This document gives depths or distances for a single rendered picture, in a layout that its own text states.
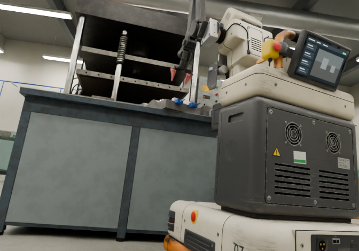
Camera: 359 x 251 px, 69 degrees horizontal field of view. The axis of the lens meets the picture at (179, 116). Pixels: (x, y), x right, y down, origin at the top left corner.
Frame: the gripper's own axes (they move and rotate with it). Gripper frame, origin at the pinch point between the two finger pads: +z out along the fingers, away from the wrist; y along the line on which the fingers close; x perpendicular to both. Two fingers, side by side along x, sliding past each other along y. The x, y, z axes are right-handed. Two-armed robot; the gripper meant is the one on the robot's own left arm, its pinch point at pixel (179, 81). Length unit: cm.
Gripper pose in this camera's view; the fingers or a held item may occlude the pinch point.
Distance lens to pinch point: 173.2
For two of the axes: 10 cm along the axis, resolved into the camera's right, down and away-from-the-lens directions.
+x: 3.3, 2.9, -9.0
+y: -9.0, -1.9, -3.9
